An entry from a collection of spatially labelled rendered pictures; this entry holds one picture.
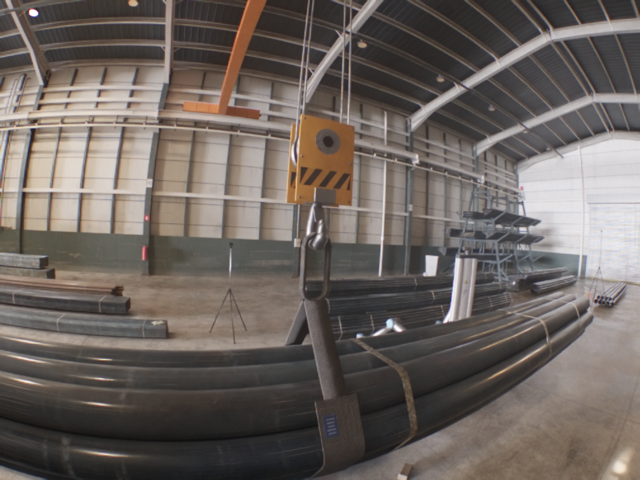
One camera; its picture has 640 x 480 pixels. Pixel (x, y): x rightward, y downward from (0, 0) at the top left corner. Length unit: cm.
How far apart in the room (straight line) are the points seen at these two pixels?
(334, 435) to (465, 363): 68
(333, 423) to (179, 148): 1148
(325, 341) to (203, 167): 1099
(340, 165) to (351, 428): 89
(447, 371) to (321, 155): 98
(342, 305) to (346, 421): 412
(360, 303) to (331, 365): 425
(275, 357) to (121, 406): 64
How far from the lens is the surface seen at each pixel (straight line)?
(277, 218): 1192
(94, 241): 1213
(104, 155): 1249
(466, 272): 355
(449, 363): 129
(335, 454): 99
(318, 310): 102
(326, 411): 95
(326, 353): 98
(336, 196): 100
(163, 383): 103
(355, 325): 512
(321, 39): 1159
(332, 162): 101
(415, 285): 655
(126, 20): 1187
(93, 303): 670
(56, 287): 792
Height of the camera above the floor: 195
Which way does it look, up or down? 2 degrees down
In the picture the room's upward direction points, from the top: 3 degrees clockwise
